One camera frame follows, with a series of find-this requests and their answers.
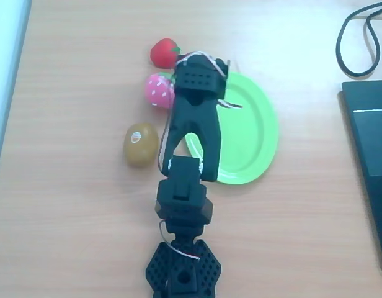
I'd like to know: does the pink plush strawberry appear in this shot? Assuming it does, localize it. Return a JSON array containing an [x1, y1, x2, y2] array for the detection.
[[143, 71, 177, 109]]

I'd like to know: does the black laptop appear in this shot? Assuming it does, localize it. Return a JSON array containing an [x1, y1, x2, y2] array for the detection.
[[338, 79, 382, 274]]

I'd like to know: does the brown kiwi toy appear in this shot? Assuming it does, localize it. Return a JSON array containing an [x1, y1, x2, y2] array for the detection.
[[122, 122, 160, 168]]

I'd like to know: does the red plush tomato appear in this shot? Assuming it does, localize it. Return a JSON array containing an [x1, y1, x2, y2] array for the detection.
[[149, 38, 182, 69]]

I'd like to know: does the black looped cable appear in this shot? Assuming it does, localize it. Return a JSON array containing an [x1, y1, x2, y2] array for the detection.
[[335, 0, 382, 78]]

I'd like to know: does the green oval plate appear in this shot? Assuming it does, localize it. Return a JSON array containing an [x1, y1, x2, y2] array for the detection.
[[184, 71, 279, 186]]

